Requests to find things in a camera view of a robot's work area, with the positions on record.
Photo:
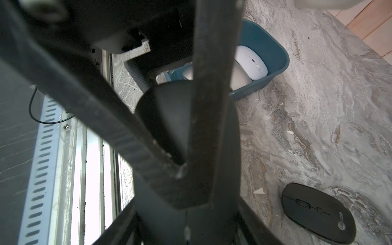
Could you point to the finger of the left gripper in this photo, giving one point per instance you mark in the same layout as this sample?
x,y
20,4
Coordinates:
x,y
216,33

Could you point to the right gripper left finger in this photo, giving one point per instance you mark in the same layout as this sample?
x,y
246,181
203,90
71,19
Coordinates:
x,y
121,229

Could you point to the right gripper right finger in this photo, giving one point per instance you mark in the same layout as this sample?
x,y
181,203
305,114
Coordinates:
x,y
255,231

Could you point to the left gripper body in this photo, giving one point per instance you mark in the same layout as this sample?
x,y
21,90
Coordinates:
x,y
49,41

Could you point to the teal storage box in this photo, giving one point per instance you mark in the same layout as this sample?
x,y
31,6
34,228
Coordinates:
x,y
271,52

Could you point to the white computer mouse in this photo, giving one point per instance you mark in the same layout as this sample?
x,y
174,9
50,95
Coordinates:
x,y
251,63

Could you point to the black mouse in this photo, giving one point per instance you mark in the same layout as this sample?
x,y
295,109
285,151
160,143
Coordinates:
x,y
165,111
320,213

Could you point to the silver mouse front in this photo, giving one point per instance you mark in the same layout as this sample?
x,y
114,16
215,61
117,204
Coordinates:
x,y
239,78

